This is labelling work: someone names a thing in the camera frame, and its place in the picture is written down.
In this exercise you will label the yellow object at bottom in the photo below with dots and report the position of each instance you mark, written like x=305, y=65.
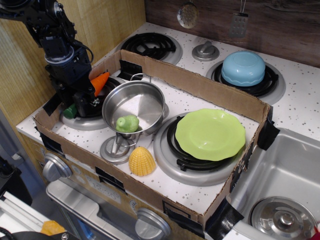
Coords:
x=51, y=228

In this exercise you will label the steel sink basin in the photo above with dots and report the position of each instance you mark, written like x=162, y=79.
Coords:
x=289, y=168

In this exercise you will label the light blue upturned bowl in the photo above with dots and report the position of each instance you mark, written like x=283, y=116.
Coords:
x=243, y=69

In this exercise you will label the front left stove burner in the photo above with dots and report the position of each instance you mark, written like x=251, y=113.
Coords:
x=95, y=121

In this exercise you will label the silver oven door handle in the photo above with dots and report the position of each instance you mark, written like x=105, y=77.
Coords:
x=76, y=203

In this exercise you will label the light green plastic plate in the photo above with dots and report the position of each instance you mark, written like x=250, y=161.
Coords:
x=210, y=134

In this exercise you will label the silver hanging strainer spoon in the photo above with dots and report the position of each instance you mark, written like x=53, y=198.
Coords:
x=187, y=15

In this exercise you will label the stainless steel pot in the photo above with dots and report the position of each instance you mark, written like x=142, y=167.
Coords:
x=138, y=97

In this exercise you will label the silver oven knob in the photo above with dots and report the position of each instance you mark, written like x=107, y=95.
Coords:
x=55, y=168
x=150, y=226

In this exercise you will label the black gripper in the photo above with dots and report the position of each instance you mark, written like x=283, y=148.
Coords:
x=70, y=78

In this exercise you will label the silver right oven knob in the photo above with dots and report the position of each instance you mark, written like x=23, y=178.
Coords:
x=150, y=226

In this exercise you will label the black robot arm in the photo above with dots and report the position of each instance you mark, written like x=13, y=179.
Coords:
x=49, y=27

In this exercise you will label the stove burner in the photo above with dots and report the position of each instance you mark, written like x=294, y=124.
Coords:
x=154, y=45
x=95, y=121
x=183, y=167
x=270, y=90

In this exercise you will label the silver lid in sink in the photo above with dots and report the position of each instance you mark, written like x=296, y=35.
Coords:
x=283, y=219

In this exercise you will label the brown cardboard fence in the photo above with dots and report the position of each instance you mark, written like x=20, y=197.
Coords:
x=189, y=210

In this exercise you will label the orange plastic toy carrot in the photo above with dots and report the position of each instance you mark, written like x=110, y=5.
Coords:
x=98, y=84

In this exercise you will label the silver hanging spatula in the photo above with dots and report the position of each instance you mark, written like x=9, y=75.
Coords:
x=239, y=22

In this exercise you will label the yellow toy corn piece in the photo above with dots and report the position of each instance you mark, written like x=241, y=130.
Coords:
x=141, y=162

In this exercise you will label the front right stove burner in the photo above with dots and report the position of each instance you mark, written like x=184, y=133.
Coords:
x=183, y=167

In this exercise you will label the back left stove burner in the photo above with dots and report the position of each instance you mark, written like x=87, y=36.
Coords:
x=154, y=45

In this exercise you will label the silver stovetop knob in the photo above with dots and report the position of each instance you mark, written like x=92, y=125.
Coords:
x=205, y=52

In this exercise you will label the back right stove burner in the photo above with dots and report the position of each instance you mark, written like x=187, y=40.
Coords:
x=270, y=90

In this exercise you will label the silver left oven knob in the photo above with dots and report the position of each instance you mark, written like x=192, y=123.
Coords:
x=55, y=168

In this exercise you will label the green plastic toy vegetable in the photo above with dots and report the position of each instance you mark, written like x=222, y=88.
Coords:
x=127, y=124

